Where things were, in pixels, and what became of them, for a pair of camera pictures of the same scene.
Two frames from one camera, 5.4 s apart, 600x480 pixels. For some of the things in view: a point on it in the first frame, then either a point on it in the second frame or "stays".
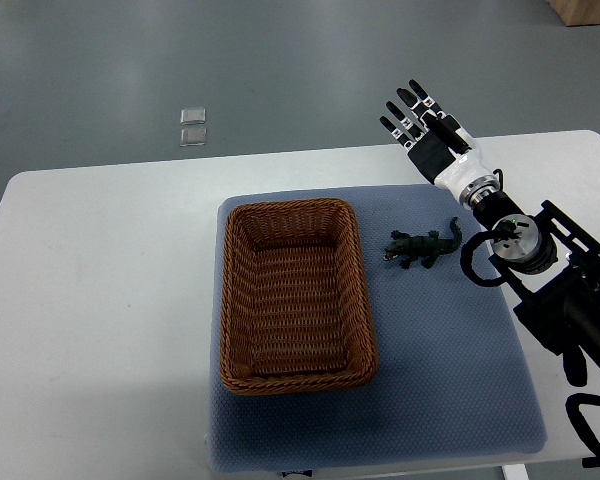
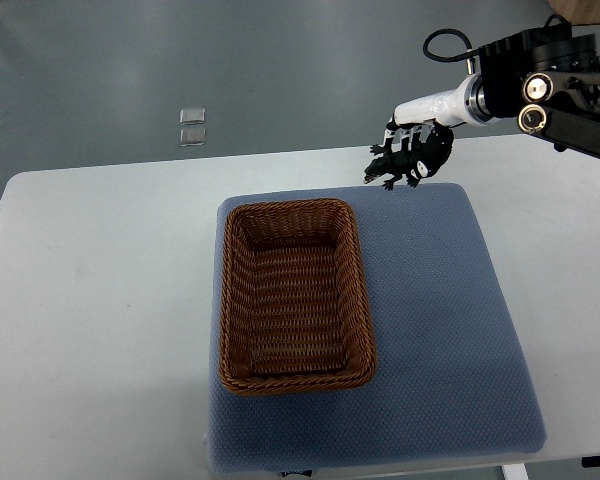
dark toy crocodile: [426, 248] → [422, 160]
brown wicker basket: [295, 310] stays
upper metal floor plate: [193, 116] stays
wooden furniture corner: [586, 12] stays
